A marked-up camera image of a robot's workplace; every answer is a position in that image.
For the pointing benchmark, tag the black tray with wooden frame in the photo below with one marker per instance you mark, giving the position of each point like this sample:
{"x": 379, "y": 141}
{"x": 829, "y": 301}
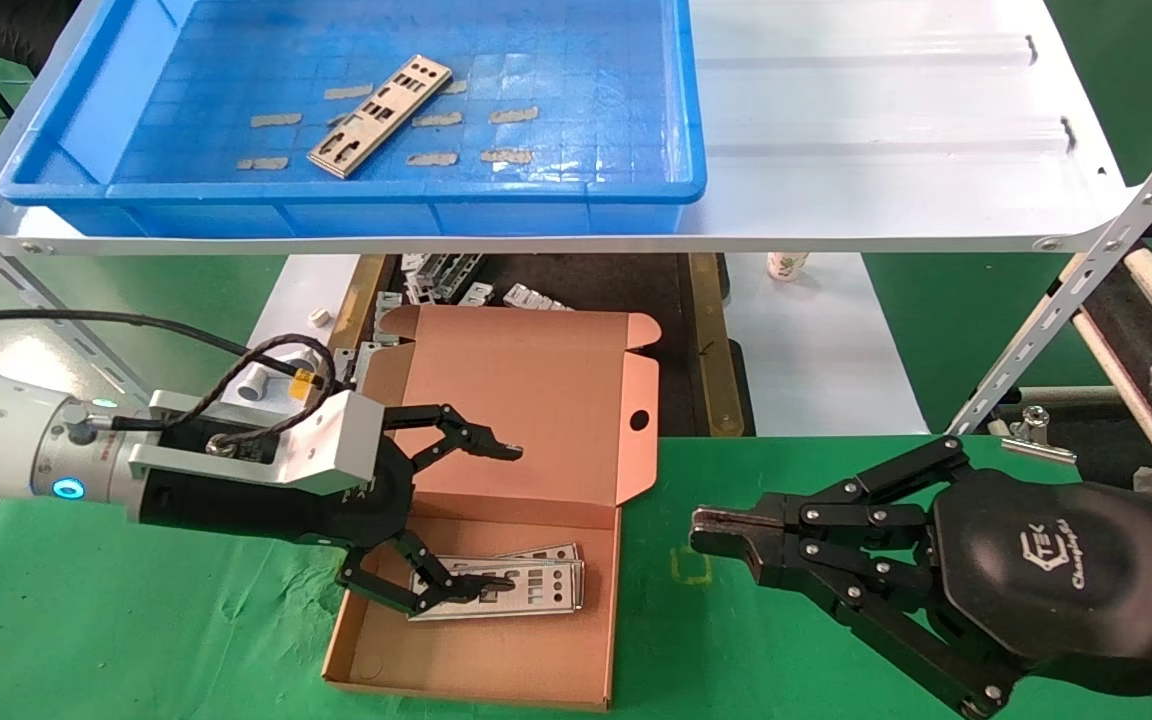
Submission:
{"x": 626, "y": 285}

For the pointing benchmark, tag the silver binder clip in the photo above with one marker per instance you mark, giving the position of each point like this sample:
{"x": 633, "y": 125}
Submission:
{"x": 1036, "y": 435}

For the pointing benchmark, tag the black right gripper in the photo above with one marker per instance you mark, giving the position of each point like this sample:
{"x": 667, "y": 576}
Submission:
{"x": 1056, "y": 570}

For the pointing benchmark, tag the slotted white shelf post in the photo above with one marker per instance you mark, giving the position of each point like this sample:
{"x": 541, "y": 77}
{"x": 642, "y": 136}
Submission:
{"x": 1066, "y": 290}
{"x": 56, "y": 295}

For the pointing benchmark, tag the brown cardboard box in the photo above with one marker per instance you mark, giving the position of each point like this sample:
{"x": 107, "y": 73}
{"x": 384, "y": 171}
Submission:
{"x": 536, "y": 410}

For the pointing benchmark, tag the white metal shelf board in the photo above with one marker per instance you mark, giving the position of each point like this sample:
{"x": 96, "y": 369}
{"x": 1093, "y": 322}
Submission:
{"x": 886, "y": 120}

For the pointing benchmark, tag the white pipe fitting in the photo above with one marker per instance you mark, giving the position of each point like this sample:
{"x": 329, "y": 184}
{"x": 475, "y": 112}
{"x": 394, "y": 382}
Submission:
{"x": 254, "y": 386}

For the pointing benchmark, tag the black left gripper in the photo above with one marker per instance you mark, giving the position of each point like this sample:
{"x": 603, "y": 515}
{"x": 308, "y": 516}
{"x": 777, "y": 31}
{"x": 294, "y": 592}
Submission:
{"x": 286, "y": 510}

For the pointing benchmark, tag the blue plastic tray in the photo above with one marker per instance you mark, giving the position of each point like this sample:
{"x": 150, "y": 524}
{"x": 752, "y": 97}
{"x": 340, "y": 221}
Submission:
{"x": 576, "y": 60}

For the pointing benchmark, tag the loose metal bracket part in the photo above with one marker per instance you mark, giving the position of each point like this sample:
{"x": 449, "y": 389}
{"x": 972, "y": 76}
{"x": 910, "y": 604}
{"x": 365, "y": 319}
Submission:
{"x": 388, "y": 315}
{"x": 436, "y": 275}
{"x": 361, "y": 362}
{"x": 536, "y": 297}
{"x": 477, "y": 294}

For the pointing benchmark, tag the printed paper cup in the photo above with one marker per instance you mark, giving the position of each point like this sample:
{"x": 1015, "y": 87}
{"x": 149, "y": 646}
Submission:
{"x": 788, "y": 266}

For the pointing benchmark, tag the green table cloth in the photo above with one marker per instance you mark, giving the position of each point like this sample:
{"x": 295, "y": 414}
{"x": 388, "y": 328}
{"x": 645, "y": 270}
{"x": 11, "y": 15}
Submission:
{"x": 636, "y": 650}

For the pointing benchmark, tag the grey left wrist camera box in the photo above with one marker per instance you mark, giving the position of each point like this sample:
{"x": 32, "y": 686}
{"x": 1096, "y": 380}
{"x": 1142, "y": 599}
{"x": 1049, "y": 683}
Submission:
{"x": 346, "y": 440}

